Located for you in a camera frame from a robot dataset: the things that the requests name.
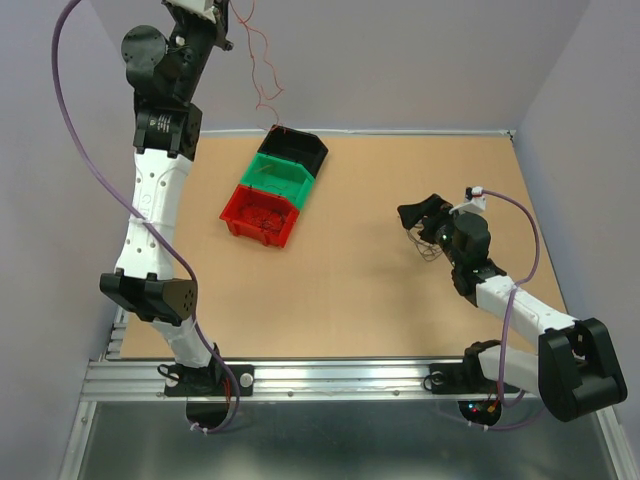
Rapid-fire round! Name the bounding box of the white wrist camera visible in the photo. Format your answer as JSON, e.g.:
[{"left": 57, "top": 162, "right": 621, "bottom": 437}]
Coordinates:
[
  {"left": 167, "top": 0, "right": 219, "bottom": 24},
  {"left": 449, "top": 186, "right": 487, "bottom": 215}
]

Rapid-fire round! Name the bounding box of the black plastic bin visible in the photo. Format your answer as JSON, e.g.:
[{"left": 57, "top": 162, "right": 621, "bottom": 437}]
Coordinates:
[{"left": 257, "top": 125, "right": 329, "bottom": 178}]

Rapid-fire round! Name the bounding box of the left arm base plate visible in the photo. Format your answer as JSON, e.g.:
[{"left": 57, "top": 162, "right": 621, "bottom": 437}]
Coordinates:
[{"left": 157, "top": 364, "right": 254, "bottom": 398}]

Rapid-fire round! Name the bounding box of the green plastic bin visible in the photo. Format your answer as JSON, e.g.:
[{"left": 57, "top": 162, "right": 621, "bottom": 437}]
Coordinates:
[{"left": 240, "top": 153, "right": 315, "bottom": 210}]

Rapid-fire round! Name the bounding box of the black white striped cable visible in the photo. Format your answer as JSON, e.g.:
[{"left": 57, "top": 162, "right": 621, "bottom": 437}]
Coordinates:
[{"left": 237, "top": 199, "right": 294, "bottom": 234}]

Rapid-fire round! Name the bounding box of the orange cable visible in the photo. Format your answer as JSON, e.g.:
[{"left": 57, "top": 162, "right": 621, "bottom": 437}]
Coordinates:
[{"left": 229, "top": 0, "right": 289, "bottom": 136}]

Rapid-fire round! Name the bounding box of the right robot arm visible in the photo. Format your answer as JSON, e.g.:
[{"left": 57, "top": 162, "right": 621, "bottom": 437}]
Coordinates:
[{"left": 397, "top": 187, "right": 628, "bottom": 429}]

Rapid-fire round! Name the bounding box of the red plastic bin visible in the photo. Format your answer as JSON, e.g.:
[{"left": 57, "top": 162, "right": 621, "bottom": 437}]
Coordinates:
[{"left": 220, "top": 185, "right": 300, "bottom": 248}]

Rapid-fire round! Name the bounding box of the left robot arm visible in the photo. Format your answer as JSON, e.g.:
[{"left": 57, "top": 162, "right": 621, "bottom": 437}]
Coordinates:
[{"left": 99, "top": 1, "right": 233, "bottom": 396}]

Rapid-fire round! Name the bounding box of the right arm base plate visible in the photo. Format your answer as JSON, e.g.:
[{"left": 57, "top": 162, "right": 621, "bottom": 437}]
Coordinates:
[{"left": 423, "top": 362, "right": 498, "bottom": 395}]

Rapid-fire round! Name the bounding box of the grey cable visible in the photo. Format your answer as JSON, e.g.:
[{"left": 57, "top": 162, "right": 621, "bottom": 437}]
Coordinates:
[{"left": 399, "top": 219, "right": 444, "bottom": 264}]

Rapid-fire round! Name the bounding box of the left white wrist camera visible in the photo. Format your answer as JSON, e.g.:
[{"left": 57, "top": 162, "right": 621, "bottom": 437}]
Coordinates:
[{"left": 167, "top": 0, "right": 219, "bottom": 24}]

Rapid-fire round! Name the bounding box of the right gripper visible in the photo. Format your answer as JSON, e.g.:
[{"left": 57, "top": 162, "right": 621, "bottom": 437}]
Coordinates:
[{"left": 398, "top": 193, "right": 462, "bottom": 268}]

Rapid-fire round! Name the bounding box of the aluminium mounting rail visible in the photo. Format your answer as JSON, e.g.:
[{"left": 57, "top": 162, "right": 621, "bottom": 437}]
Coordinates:
[{"left": 79, "top": 355, "right": 615, "bottom": 402}]

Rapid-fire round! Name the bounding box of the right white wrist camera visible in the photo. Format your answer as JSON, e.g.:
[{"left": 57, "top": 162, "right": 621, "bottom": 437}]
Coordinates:
[{"left": 449, "top": 186, "right": 487, "bottom": 215}]

